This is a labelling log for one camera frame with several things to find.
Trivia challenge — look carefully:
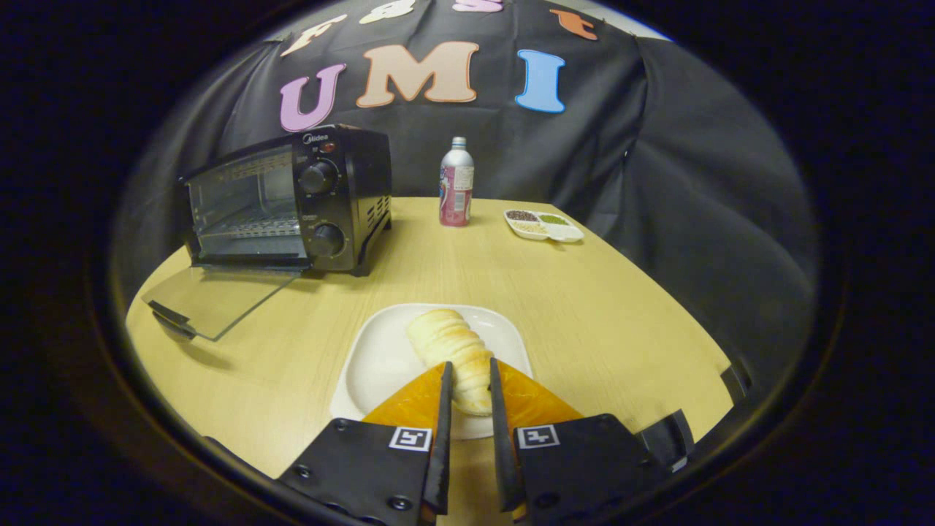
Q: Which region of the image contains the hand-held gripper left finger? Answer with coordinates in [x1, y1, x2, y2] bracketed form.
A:
[276, 362, 454, 526]

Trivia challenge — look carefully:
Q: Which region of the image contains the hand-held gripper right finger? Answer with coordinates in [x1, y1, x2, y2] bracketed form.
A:
[489, 357, 669, 523]

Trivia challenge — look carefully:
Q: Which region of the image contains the spiral bread roll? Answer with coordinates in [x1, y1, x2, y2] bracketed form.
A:
[405, 308, 495, 417]

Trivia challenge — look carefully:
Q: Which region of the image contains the black toaster oven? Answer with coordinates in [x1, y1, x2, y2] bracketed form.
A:
[141, 123, 393, 343]

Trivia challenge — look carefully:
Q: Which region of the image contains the white plate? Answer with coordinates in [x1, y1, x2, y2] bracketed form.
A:
[330, 302, 534, 441]

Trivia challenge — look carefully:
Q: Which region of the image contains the white divided condiment dish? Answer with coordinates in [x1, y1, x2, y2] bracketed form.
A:
[503, 208, 585, 244]

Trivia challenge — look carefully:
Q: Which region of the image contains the pink label metal bottle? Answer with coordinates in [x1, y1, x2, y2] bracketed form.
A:
[438, 136, 475, 228]

